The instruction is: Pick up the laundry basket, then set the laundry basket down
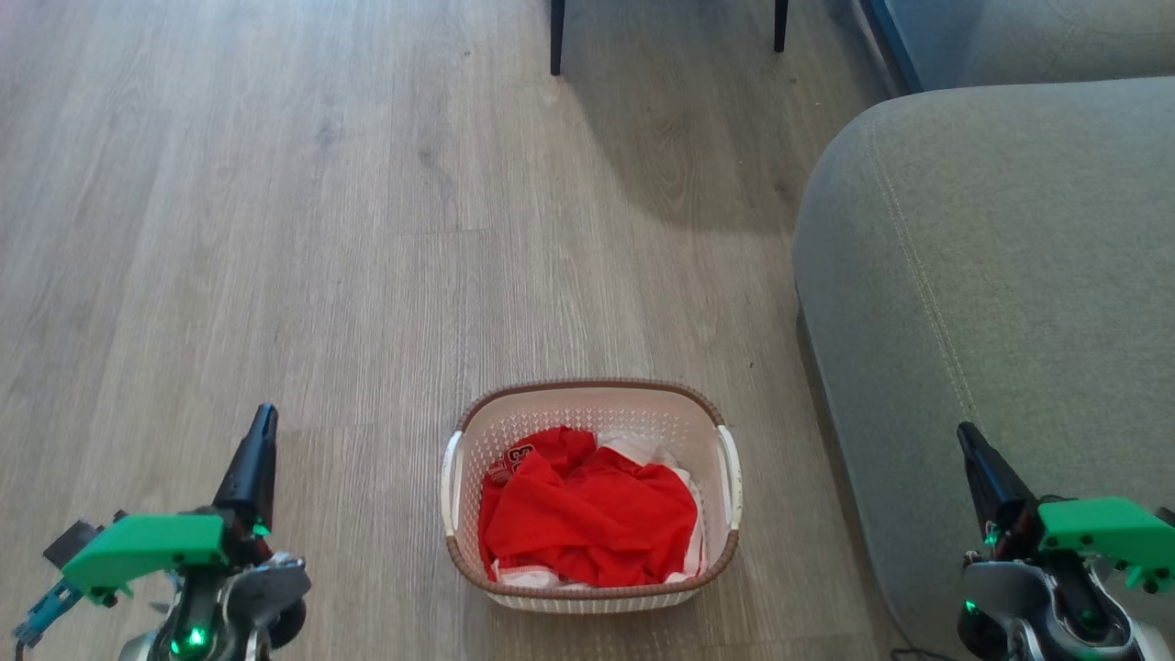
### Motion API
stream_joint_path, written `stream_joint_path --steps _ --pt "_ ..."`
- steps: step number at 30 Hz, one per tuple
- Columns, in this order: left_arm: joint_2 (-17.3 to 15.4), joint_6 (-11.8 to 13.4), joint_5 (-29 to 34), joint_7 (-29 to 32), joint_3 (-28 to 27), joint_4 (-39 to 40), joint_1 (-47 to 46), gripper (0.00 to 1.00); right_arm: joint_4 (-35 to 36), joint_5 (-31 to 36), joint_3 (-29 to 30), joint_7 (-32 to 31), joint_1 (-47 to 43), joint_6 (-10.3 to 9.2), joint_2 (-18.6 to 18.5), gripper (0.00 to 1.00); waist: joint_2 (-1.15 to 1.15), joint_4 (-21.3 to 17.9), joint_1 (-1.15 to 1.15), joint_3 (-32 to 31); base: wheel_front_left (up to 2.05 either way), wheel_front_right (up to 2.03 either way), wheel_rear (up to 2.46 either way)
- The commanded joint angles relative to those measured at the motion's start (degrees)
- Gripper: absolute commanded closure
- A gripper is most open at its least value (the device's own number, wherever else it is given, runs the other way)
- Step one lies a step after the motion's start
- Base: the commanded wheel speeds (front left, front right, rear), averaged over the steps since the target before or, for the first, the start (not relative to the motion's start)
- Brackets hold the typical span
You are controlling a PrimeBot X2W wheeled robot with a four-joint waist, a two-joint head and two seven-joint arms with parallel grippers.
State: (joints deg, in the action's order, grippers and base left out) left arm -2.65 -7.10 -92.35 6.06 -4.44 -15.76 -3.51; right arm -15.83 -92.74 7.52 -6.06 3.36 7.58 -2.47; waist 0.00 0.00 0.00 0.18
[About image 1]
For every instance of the white laundry basket brown rim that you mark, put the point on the white laundry basket brown rim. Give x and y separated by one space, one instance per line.
592 408

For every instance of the dark blue sofa edge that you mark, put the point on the dark blue sofa edge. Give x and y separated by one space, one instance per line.
892 46

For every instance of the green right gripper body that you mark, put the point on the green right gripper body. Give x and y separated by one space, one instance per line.
1102 532

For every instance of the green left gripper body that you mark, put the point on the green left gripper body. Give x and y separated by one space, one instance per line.
147 546

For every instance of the black furniture leg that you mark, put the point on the black furniture leg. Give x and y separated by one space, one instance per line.
556 37
780 23

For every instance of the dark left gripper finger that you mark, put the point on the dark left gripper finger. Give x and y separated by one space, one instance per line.
239 477
266 477

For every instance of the red shirt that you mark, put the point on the red shirt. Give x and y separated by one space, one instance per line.
587 514

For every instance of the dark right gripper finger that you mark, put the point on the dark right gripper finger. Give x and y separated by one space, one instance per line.
1017 500
987 496

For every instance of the white garment red trim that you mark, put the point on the white garment red trim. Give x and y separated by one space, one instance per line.
643 450

